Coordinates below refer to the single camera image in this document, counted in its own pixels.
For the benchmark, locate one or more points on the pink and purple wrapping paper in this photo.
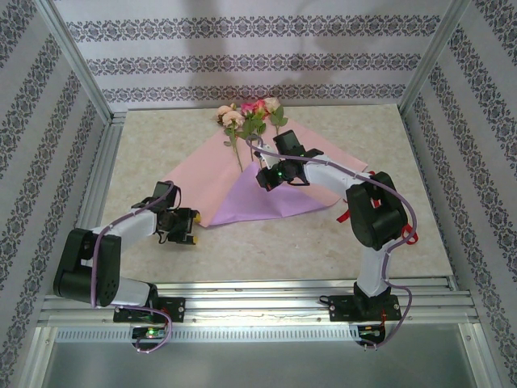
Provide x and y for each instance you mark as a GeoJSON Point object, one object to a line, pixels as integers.
{"type": "Point", "coordinates": [258, 202]}

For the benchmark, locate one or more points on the fake pale peach rose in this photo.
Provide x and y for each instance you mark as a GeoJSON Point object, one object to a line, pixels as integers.
{"type": "Point", "coordinates": [272, 104]}

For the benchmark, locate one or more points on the fake red and pink rose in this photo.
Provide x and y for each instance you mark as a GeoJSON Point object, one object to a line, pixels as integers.
{"type": "Point", "coordinates": [259, 106]}

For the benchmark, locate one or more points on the red ribbon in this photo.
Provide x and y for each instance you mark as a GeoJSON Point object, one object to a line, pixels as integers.
{"type": "Point", "coordinates": [343, 215]}

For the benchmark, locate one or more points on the fake peach double flower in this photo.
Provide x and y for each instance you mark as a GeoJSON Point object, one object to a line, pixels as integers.
{"type": "Point", "coordinates": [232, 118]}

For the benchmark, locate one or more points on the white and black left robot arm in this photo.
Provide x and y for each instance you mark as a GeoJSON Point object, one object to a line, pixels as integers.
{"type": "Point", "coordinates": [89, 266]}

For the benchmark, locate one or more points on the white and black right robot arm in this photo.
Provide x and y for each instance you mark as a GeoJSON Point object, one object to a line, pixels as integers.
{"type": "Point", "coordinates": [379, 214]}

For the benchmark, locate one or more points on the left controller board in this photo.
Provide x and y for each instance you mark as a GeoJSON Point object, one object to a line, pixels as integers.
{"type": "Point", "coordinates": [150, 333]}

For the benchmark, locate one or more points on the controller board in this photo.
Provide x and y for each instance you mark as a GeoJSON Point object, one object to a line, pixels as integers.
{"type": "Point", "coordinates": [371, 332]}
{"type": "Point", "coordinates": [150, 333]}

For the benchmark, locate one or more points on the grey metal panel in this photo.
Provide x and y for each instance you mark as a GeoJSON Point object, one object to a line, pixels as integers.
{"type": "Point", "coordinates": [258, 368]}

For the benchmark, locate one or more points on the right controller board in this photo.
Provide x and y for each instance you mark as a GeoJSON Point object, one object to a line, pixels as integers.
{"type": "Point", "coordinates": [371, 332]}

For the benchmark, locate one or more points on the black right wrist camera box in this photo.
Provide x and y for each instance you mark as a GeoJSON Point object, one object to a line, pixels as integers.
{"type": "Point", "coordinates": [287, 143]}

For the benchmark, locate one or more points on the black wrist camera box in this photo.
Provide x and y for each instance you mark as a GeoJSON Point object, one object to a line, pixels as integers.
{"type": "Point", "coordinates": [165, 192]}
{"type": "Point", "coordinates": [287, 143]}

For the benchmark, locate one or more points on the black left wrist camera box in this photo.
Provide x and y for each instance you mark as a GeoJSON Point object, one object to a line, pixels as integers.
{"type": "Point", "coordinates": [165, 192]}

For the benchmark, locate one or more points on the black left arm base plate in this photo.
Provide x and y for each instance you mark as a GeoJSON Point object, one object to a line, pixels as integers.
{"type": "Point", "coordinates": [173, 309]}

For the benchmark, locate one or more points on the aluminium frame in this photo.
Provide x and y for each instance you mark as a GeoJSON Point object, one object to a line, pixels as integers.
{"type": "Point", "coordinates": [242, 303]}

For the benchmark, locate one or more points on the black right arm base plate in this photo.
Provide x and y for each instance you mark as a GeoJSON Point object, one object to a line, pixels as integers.
{"type": "Point", "coordinates": [343, 309]}

